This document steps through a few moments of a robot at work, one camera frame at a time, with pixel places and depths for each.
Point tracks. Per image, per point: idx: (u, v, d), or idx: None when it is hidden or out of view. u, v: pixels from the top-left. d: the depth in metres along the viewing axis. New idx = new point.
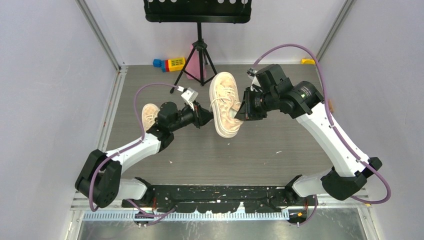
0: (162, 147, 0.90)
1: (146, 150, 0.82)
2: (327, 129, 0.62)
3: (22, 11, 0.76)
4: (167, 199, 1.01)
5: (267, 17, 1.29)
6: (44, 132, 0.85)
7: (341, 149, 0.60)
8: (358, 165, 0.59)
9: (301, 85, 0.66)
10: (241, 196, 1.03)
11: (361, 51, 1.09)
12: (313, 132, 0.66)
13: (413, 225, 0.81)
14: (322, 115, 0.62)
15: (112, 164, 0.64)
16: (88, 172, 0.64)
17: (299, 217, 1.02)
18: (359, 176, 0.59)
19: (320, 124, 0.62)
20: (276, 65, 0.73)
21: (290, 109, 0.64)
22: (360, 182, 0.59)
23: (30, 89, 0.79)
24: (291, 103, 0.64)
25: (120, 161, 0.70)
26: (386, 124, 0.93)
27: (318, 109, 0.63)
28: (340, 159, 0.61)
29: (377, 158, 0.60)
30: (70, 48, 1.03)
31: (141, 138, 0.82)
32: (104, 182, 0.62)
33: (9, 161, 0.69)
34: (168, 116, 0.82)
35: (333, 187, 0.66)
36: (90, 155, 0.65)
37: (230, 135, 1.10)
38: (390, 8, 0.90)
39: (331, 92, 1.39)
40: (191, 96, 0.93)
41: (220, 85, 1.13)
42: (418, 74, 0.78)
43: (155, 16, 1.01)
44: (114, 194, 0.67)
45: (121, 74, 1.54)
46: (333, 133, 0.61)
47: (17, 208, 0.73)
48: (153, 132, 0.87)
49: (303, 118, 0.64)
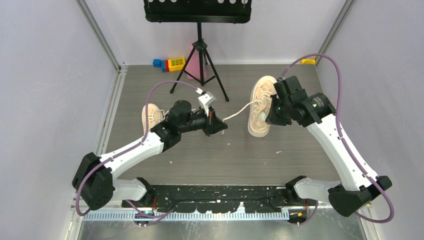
0: (166, 146, 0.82)
1: (145, 153, 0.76)
2: (335, 140, 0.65)
3: (22, 11, 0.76)
4: (167, 200, 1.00)
5: (267, 17, 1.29)
6: (44, 132, 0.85)
7: (348, 162, 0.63)
8: (364, 180, 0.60)
9: (315, 96, 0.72)
10: (240, 196, 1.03)
11: (361, 51, 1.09)
12: (323, 143, 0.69)
13: (413, 225, 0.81)
14: (333, 126, 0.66)
15: (103, 172, 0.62)
16: (82, 174, 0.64)
17: (299, 217, 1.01)
18: (363, 190, 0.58)
19: (329, 134, 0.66)
20: (292, 76, 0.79)
21: (301, 117, 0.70)
22: (364, 197, 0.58)
23: (30, 88, 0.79)
24: (302, 111, 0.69)
25: (112, 167, 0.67)
26: (386, 124, 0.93)
27: (328, 119, 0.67)
28: (345, 172, 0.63)
29: (386, 178, 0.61)
30: (70, 47, 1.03)
31: (141, 139, 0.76)
32: (94, 188, 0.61)
33: (9, 162, 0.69)
34: (179, 114, 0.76)
35: (338, 201, 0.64)
36: (84, 158, 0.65)
37: (258, 135, 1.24)
38: (390, 8, 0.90)
39: (331, 92, 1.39)
40: (209, 100, 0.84)
41: (259, 88, 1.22)
42: (418, 73, 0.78)
43: (155, 16, 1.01)
44: (107, 198, 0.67)
45: (121, 74, 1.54)
46: (341, 145, 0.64)
47: (17, 208, 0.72)
48: (158, 130, 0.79)
49: (313, 127, 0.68)
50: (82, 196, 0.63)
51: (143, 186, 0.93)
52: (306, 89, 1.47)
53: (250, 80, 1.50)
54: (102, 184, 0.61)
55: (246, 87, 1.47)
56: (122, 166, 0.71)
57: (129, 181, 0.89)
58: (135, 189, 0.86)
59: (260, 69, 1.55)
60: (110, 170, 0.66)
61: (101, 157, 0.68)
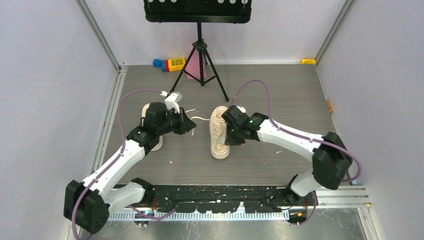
0: (148, 149, 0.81)
1: (128, 163, 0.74)
2: (276, 131, 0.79)
3: (22, 11, 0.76)
4: (167, 200, 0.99)
5: (267, 17, 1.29)
6: (44, 132, 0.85)
7: (292, 139, 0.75)
8: (313, 144, 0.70)
9: (252, 115, 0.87)
10: (241, 196, 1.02)
11: (361, 51, 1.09)
12: (274, 141, 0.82)
13: (413, 226, 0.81)
14: (269, 125, 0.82)
15: (91, 195, 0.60)
16: (70, 204, 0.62)
17: (299, 217, 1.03)
18: (317, 151, 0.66)
19: (270, 131, 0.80)
20: (231, 105, 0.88)
21: (249, 136, 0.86)
22: (323, 156, 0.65)
23: (30, 89, 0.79)
24: (247, 131, 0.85)
25: (98, 188, 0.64)
26: (386, 124, 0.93)
27: (265, 124, 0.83)
28: (298, 147, 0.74)
29: (334, 133, 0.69)
30: (70, 47, 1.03)
31: (120, 151, 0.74)
32: (87, 212, 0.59)
33: (9, 161, 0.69)
34: (156, 113, 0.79)
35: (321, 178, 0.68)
36: (67, 188, 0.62)
37: (221, 156, 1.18)
38: (391, 8, 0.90)
39: (331, 92, 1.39)
40: (177, 97, 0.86)
41: (215, 116, 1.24)
42: (418, 73, 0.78)
43: (155, 16, 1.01)
44: (104, 218, 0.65)
45: (121, 74, 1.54)
46: (282, 132, 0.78)
47: (17, 208, 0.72)
48: (134, 135, 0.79)
49: (261, 135, 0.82)
50: (78, 224, 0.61)
51: (139, 186, 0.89)
52: (306, 89, 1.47)
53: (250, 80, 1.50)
54: (93, 207, 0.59)
55: (245, 87, 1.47)
56: (108, 184, 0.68)
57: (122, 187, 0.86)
58: (133, 194, 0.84)
59: (260, 69, 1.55)
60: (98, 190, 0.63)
61: (85, 182, 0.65)
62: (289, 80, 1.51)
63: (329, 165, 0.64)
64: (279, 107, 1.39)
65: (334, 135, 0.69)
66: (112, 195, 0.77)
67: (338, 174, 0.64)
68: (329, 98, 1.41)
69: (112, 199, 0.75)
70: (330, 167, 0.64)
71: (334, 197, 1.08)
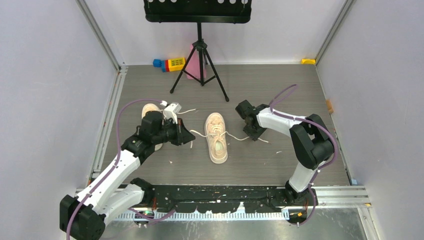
0: (143, 158, 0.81)
1: (123, 174, 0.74)
2: (270, 115, 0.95)
3: (22, 12, 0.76)
4: (167, 199, 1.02)
5: (267, 18, 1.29)
6: (43, 132, 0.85)
7: (281, 119, 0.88)
8: (295, 122, 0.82)
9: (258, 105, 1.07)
10: (240, 196, 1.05)
11: (361, 51, 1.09)
12: (270, 125, 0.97)
13: (413, 225, 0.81)
14: (267, 111, 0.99)
15: (85, 210, 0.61)
16: (66, 219, 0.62)
17: (299, 217, 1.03)
18: (297, 126, 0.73)
19: (266, 115, 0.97)
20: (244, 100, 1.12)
21: (251, 122, 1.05)
22: (300, 131, 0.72)
23: (30, 88, 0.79)
24: (251, 118, 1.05)
25: (92, 203, 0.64)
26: (386, 124, 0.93)
27: (265, 110, 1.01)
28: (284, 125, 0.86)
29: (317, 116, 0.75)
30: (70, 47, 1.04)
31: (114, 163, 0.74)
32: (83, 226, 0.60)
33: (9, 161, 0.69)
34: (152, 122, 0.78)
35: (301, 155, 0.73)
36: (61, 203, 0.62)
37: (219, 161, 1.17)
38: (391, 8, 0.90)
39: (331, 92, 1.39)
40: (176, 107, 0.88)
41: (210, 124, 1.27)
42: (418, 73, 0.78)
43: (155, 16, 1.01)
44: (101, 231, 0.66)
45: (121, 74, 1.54)
46: (275, 115, 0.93)
47: (17, 209, 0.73)
48: (129, 144, 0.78)
49: (261, 119, 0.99)
50: (74, 236, 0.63)
51: (138, 188, 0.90)
52: (306, 89, 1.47)
53: (251, 80, 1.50)
54: (87, 222, 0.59)
55: (245, 87, 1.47)
56: (103, 197, 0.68)
57: (120, 191, 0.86)
58: (132, 197, 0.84)
59: (260, 69, 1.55)
60: (92, 205, 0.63)
61: (79, 197, 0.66)
62: (288, 81, 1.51)
63: (305, 139, 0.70)
64: (279, 107, 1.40)
65: (316, 117, 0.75)
66: (112, 201, 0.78)
67: (314, 151, 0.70)
68: (329, 98, 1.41)
69: (109, 208, 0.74)
70: (306, 142, 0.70)
71: (334, 197, 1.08)
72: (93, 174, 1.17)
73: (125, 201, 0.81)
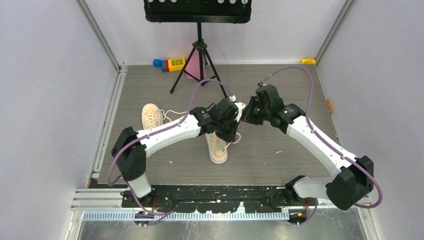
0: (202, 131, 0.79)
1: (180, 135, 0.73)
2: (309, 133, 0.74)
3: (22, 12, 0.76)
4: (167, 200, 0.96)
5: (267, 18, 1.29)
6: (44, 132, 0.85)
7: (325, 148, 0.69)
8: (344, 162, 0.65)
9: (289, 105, 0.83)
10: (241, 196, 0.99)
11: (361, 51, 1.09)
12: (302, 141, 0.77)
13: (413, 226, 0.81)
14: (305, 123, 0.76)
15: (138, 147, 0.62)
16: (120, 145, 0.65)
17: (299, 217, 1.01)
18: (345, 170, 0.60)
19: (302, 131, 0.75)
20: (272, 86, 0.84)
21: (278, 125, 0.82)
22: (349, 177, 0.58)
23: (30, 88, 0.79)
24: (278, 120, 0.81)
25: (147, 144, 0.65)
26: (386, 124, 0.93)
27: (300, 120, 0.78)
28: (326, 158, 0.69)
29: (371, 161, 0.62)
30: (70, 48, 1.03)
31: (178, 121, 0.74)
32: (128, 162, 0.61)
33: (9, 161, 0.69)
34: (230, 106, 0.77)
35: (334, 195, 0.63)
36: (124, 130, 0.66)
37: (221, 160, 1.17)
38: (391, 8, 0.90)
39: (331, 92, 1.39)
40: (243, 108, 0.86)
41: None
42: (417, 74, 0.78)
43: (155, 16, 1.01)
44: (140, 173, 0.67)
45: (121, 74, 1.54)
46: (315, 136, 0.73)
47: (18, 208, 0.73)
48: (198, 112, 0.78)
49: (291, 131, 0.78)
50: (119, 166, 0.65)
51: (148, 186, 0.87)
52: (306, 89, 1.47)
53: (251, 80, 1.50)
54: (135, 159, 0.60)
55: (245, 88, 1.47)
56: (156, 146, 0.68)
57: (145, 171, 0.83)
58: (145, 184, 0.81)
59: (260, 69, 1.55)
60: (145, 146, 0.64)
61: (139, 133, 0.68)
62: (288, 81, 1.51)
63: (351, 188, 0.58)
64: None
65: (367, 161, 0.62)
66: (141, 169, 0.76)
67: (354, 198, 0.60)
68: (329, 98, 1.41)
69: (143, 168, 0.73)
70: (352, 191, 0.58)
71: None
72: (93, 174, 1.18)
73: (143, 181, 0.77)
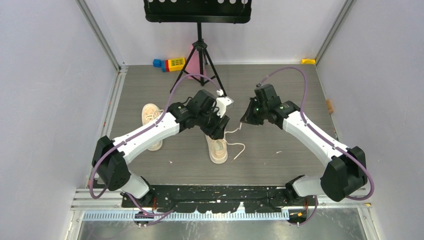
0: (182, 126, 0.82)
1: (159, 135, 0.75)
2: (302, 126, 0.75)
3: (22, 12, 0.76)
4: (167, 200, 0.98)
5: (267, 18, 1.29)
6: (43, 132, 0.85)
7: (316, 138, 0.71)
8: (335, 151, 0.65)
9: (286, 102, 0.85)
10: (241, 196, 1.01)
11: (361, 51, 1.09)
12: (297, 135, 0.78)
13: (413, 226, 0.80)
14: (299, 117, 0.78)
15: (116, 156, 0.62)
16: (98, 156, 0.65)
17: (299, 217, 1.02)
18: (335, 159, 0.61)
19: (296, 124, 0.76)
20: (269, 85, 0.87)
21: (275, 121, 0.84)
22: (340, 166, 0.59)
23: (30, 89, 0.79)
24: (275, 115, 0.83)
25: (125, 151, 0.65)
26: (386, 123, 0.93)
27: (295, 115, 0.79)
28: (318, 149, 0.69)
29: (362, 151, 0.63)
30: (70, 48, 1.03)
31: (155, 122, 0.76)
32: (108, 171, 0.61)
33: (9, 162, 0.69)
34: (205, 99, 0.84)
35: (328, 186, 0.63)
36: (99, 140, 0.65)
37: (221, 161, 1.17)
38: (391, 8, 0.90)
39: (331, 92, 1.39)
40: (228, 103, 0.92)
41: None
42: (418, 73, 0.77)
43: (155, 16, 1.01)
44: (124, 181, 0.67)
45: (121, 74, 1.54)
46: (308, 129, 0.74)
47: (18, 208, 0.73)
48: (175, 109, 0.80)
49: (286, 125, 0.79)
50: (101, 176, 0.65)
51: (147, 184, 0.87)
52: (306, 89, 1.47)
53: (251, 80, 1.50)
54: (115, 168, 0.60)
55: (245, 88, 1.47)
56: (136, 150, 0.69)
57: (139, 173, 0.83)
58: (141, 186, 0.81)
59: (260, 69, 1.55)
60: (124, 153, 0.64)
61: (115, 141, 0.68)
62: (288, 81, 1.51)
63: (342, 176, 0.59)
64: None
65: (359, 151, 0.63)
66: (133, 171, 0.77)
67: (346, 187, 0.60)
68: (329, 98, 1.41)
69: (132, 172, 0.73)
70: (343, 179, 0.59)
71: None
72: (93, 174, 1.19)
73: (137, 183, 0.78)
